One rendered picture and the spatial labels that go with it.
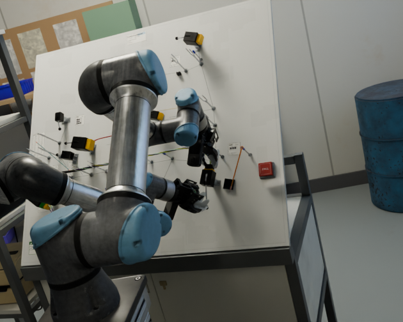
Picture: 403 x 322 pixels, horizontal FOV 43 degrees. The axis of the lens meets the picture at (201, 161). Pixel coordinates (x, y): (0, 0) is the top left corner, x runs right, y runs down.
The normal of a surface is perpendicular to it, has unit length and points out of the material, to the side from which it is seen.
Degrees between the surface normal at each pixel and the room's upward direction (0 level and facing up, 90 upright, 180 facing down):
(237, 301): 90
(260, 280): 90
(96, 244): 75
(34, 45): 90
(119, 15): 90
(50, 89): 54
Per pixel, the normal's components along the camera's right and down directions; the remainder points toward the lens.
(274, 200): -0.38, -0.25
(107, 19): -0.13, 0.32
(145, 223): 0.94, -0.04
